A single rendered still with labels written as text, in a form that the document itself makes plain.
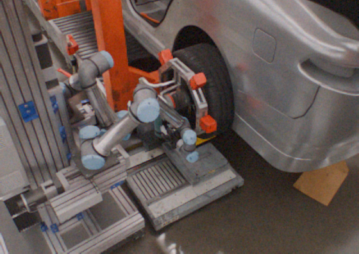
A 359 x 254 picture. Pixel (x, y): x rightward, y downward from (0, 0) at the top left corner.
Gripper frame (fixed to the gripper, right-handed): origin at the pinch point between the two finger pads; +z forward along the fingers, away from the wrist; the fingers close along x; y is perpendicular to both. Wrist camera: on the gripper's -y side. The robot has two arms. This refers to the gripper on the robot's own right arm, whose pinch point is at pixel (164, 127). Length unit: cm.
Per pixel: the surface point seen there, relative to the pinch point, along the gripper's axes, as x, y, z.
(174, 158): -23, -67, 27
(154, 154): -14, -75, 46
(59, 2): -11, -14, 260
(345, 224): -106, -83, -88
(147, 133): -8, -45, 44
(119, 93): 4, -12, 65
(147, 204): 16, -76, 3
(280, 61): -42, 61, -48
